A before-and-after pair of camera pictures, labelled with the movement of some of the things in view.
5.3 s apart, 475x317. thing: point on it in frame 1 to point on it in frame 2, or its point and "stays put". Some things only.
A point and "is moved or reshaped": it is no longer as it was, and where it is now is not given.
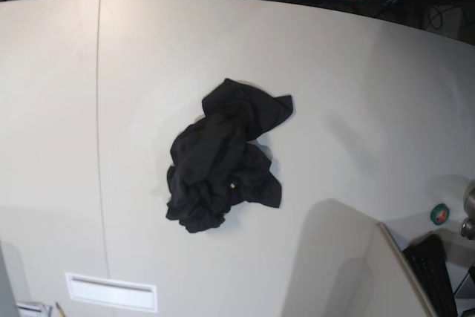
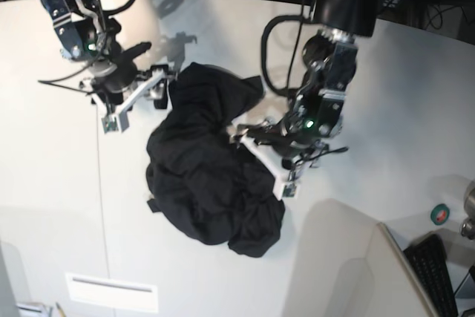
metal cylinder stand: [467, 227] stays put
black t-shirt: [214, 164] is moved or reshaped
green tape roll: [439, 214] stays put
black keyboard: [428, 255] stays put
